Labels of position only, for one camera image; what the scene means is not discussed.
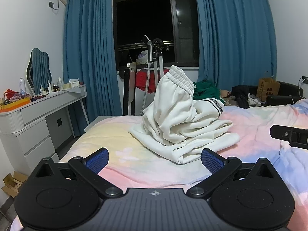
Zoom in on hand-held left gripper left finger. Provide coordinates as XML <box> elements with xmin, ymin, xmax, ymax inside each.
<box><xmin>28</xmin><ymin>147</ymin><xmax>124</xmax><ymax>199</ymax></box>

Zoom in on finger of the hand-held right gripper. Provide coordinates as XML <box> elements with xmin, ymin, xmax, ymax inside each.
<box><xmin>269</xmin><ymin>124</ymin><xmax>308</xmax><ymax>150</ymax></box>

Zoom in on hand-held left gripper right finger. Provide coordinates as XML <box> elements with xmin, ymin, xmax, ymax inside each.
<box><xmin>187</xmin><ymin>148</ymin><xmax>281</xmax><ymax>199</ymax></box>

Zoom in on white pants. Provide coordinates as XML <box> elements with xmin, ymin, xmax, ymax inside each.
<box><xmin>128</xmin><ymin>65</ymin><xmax>241</xmax><ymax>165</ymax></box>

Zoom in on folding clothes rack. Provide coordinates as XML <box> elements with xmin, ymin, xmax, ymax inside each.
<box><xmin>117</xmin><ymin>38</ymin><xmax>166</xmax><ymax>116</ymax></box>

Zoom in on pastel tie-dye bed blanket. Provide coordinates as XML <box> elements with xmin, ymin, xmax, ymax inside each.
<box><xmin>0</xmin><ymin>98</ymin><xmax>308</xmax><ymax>231</ymax></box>

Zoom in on black sofa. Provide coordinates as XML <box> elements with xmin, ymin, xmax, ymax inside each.
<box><xmin>265</xmin><ymin>81</ymin><xmax>305</xmax><ymax>107</ymax></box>

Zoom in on brown paper bag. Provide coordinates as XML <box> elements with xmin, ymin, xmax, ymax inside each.
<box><xmin>256</xmin><ymin>71</ymin><xmax>281</xmax><ymax>102</ymax></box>

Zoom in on black garment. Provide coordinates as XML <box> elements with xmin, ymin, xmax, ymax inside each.
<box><xmin>231</xmin><ymin>85</ymin><xmax>251</xmax><ymax>109</ymax></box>

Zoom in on green garment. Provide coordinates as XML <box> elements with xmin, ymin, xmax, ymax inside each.
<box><xmin>192</xmin><ymin>80</ymin><xmax>226</xmax><ymax>101</ymax></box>

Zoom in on white dressing table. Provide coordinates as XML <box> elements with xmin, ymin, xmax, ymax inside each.
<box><xmin>0</xmin><ymin>84</ymin><xmax>87</xmax><ymax>165</ymax></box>

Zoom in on row of cosmetic bottles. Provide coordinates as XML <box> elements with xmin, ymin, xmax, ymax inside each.
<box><xmin>39</xmin><ymin>77</ymin><xmax>65</xmax><ymax>95</ymax></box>

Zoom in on cardboard box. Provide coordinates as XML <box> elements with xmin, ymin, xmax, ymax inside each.
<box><xmin>1</xmin><ymin>171</ymin><xmax>29</xmax><ymax>198</ymax></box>

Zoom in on red cloth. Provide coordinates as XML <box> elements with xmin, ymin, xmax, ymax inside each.
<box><xmin>135</xmin><ymin>68</ymin><xmax>170</xmax><ymax>94</ymax></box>

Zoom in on orange tray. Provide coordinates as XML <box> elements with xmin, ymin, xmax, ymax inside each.
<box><xmin>0</xmin><ymin>97</ymin><xmax>32</xmax><ymax>113</ymax></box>

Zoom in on white spray bottle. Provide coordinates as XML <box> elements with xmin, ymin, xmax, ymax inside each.
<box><xmin>19</xmin><ymin>77</ymin><xmax>27</xmax><ymax>95</ymax></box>

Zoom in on wavy-edged mirror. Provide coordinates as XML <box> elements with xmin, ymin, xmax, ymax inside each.
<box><xmin>26</xmin><ymin>48</ymin><xmax>50</xmax><ymax>96</ymax></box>

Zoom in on red pouch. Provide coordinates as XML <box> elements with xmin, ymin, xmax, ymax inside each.
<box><xmin>3</xmin><ymin>89</ymin><xmax>19</xmax><ymax>100</ymax></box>

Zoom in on hanging white garment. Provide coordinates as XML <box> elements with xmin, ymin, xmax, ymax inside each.
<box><xmin>135</xmin><ymin>50</ymin><xmax>150</xmax><ymax>64</ymax></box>

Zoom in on garment steamer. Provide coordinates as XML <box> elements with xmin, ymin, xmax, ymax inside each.
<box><xmin>140</xmin><ymin>35</ymin><xmax>154</xmax><ymax>116</ymax></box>

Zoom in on dark window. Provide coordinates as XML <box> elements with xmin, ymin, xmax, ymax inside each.
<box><xmin>113</xmin><ymin>0</ymin><xmax>200</xmax><ymax>72</ymax></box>

